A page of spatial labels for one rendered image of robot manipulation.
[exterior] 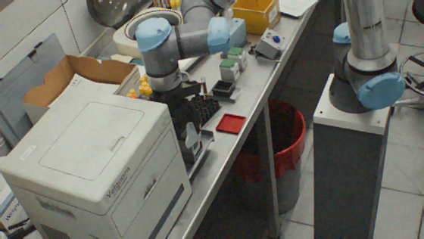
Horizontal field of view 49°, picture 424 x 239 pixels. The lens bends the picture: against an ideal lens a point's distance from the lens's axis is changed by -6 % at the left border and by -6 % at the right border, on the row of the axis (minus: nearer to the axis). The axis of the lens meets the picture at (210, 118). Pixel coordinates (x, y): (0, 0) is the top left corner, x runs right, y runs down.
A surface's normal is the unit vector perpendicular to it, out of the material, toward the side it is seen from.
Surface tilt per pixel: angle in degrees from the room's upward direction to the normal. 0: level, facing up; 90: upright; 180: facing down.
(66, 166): 0
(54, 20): 90
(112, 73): 95
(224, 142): 0
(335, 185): 90
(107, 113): 0
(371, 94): 97
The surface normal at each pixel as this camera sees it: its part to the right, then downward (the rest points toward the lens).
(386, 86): 0.15, 0.73
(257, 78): -0.15, -0.74
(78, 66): -0.40, 0.64
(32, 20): 0.90, 0.17
